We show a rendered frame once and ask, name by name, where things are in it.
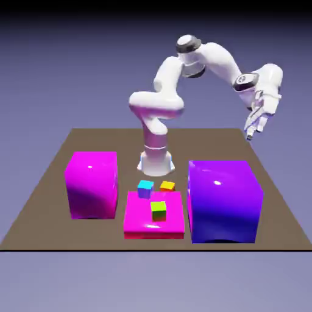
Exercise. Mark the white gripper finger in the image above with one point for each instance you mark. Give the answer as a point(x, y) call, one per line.
point(250, 135)
point(260, 126)

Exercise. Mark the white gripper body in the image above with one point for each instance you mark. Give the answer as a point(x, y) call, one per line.
point(256, 114)

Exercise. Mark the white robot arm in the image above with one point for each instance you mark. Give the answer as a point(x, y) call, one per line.
point(156, 102)

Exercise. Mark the small orange cube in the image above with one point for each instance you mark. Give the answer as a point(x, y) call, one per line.
point(167, 186)

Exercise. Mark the small cyan cube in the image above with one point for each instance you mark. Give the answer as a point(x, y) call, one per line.
point(145, 189)

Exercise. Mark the small green cube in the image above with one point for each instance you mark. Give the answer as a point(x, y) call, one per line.
point(158, 211)

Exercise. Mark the large purple box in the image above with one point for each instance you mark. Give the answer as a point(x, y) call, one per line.
point(224, 202)

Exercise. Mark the flat magenta box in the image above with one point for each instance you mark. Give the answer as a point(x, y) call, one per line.
point(139, 217)

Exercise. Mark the large magenta box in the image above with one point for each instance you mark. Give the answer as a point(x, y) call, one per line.
point(91, 185)

